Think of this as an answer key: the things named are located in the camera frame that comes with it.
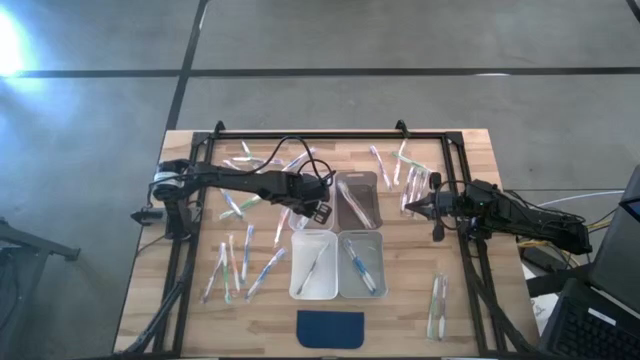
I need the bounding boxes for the clear plastic bin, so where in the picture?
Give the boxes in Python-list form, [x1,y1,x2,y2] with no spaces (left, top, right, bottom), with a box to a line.
[288,172,337,232]

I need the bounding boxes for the white floor cable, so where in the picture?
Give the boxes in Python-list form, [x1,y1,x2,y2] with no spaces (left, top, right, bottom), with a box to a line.
[537,189,626,209]

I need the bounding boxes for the black monitor screen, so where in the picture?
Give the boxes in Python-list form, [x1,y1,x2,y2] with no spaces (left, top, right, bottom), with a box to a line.
[587,164,640,302]

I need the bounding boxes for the white plastic bin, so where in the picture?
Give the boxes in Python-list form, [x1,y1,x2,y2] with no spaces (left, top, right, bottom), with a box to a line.
[289,229,340,301]

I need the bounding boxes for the brown translucent plastic bin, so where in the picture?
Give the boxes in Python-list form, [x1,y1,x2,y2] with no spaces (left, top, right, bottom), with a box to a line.
[334,170,384,231]

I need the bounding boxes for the black power brick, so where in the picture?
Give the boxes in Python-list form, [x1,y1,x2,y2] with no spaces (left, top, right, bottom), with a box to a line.
[522,246,555,270]

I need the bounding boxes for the black aluminium table frame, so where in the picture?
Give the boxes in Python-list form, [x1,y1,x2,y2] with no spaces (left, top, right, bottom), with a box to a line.
[119,119,539,360]

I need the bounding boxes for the black stand leg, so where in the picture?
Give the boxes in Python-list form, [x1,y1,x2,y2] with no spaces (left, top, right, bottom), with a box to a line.
[0,218,82,263]

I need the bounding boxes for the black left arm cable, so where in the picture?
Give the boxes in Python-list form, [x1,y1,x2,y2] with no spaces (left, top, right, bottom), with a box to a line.
[249,134,337,189]

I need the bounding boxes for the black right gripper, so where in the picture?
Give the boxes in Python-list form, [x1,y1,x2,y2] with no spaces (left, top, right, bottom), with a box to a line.
[405,172,471,243]

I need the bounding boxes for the blue white toothbrush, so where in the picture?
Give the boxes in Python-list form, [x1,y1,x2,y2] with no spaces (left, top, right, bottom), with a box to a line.
[219,188,245,219]
[281,146,318,174]
[240,224,256,284]
[342,237,378,295]
[244,247,288,303]

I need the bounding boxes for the white paper sheet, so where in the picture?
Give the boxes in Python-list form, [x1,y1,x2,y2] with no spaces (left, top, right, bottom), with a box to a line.
[528,293,557,329]

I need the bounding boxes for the blue cloth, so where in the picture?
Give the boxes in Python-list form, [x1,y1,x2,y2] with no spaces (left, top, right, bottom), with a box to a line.
[296,309,366,350]

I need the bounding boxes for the pale grey plastic bin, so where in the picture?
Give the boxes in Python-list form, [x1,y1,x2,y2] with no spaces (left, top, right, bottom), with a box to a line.
[337,229,389,300]

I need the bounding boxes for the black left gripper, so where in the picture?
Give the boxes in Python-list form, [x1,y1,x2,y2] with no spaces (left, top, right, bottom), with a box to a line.
[282,172,334,225]

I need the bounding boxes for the black laptop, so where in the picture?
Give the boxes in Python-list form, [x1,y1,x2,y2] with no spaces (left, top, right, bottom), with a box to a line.
[538,277,640,360]

